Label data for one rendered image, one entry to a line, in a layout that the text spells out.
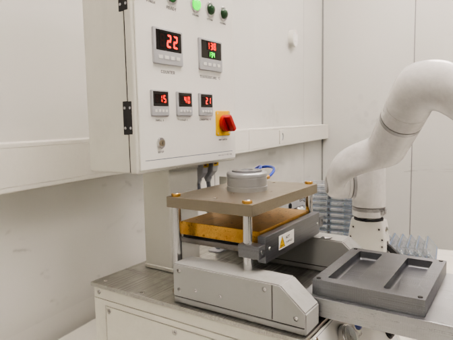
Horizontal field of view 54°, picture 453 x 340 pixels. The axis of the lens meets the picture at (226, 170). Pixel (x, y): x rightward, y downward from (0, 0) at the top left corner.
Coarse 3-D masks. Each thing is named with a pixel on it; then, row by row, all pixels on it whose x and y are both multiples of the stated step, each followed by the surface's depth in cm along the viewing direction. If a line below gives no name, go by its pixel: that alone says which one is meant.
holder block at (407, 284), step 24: (336, 264) 76; (360, 264) 80; (384, 264) 76; (408, 264) 79; (432, 264) 75; (312, 288) 70; (336, 288) 68; (360, 288) 66; (384, 288) 65; (408, 288) 69; (432, 288) 65; (408, 312) 62
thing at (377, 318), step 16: (448, 288) 71; (320, 304) 68; (336, 304) 67; (352, 304) 66; (432, 304) 65; (448, 304) 65; (352, 320) 66; (368, 320) 64; (384, 320) 63; (400, 320) 62; (416, 320) 61; (432, 320) 60; (448, 320) 60; (416, 336) 61; (432, 336) 60; (448, 336) 58
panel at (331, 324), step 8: (328, 320) 71; (336, 320) 72; (328, 328) 70; (336, 328) 72; (368, 328) 80; (320, 336) 67; (328, 336) 69; (336, 336) 71; (360, 336) 77; (368, 336) 79; (376, 336) 81; (384, 336) 84
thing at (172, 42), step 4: (160, 32) 82; (164, 32) 83; (160, 36) 82; (164, 36) 83; (168, 36) 84; (172, 36) 85; (176, 36) 86; (160, 40) 82; (164, 40) 83; (168, 40) 84; (172, 40) 85; (176, 40) 86; (160, 44) 82; (164, 44) 83; (168, 44) 84; (172, 44) 85; (176, 44) 86; (164, 48) 83; (168, 48) 84; (172, 48) 85; (176, 48) 86
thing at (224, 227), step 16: (288, 208) 93; (192, 224) 82; (208, 224) 80; (224, 224) 80; (240, 224) 80; (256, 224) 79; (272, 224) 79; (192, 240) 82; (208, 240) 80; (224, 240) 78; (240, 240) 76; (256, 240) 74
